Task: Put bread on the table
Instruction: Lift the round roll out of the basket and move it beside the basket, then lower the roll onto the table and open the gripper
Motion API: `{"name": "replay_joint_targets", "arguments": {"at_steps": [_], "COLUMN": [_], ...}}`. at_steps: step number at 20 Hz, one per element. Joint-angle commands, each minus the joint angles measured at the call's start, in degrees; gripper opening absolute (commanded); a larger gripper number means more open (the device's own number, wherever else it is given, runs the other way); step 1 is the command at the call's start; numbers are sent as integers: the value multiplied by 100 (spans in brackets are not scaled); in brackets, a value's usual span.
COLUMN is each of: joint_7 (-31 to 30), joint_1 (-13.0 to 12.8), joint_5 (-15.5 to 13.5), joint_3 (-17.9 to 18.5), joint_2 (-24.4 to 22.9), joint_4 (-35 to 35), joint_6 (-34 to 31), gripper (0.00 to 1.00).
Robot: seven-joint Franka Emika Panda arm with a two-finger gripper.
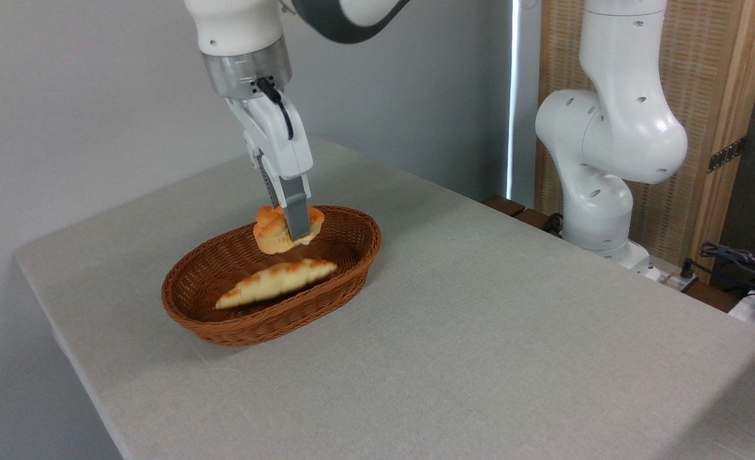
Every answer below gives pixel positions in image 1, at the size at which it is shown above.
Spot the wooden woven screen panel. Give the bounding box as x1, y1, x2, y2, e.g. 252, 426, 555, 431
535, 0, 755, 283

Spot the round muffin bread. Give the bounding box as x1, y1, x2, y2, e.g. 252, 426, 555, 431
252, 204, 326, 256

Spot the black metal hinge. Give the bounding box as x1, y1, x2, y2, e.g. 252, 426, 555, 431
708, 136, 748, 174

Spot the black cable bundle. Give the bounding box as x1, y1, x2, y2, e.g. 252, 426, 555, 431
680, 241, 755, 302

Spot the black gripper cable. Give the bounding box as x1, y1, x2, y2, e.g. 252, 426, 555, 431
255, 77, 294, 141

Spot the brown wicker basket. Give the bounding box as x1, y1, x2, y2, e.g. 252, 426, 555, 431
161, 205, 383, 348

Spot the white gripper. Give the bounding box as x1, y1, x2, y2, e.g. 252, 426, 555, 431
225, 92, 315, 243

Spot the long braided bread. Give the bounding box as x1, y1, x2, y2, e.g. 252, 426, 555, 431
215, 257, 339, 311

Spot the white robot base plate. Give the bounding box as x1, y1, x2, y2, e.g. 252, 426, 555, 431
633, 254, 699, 293

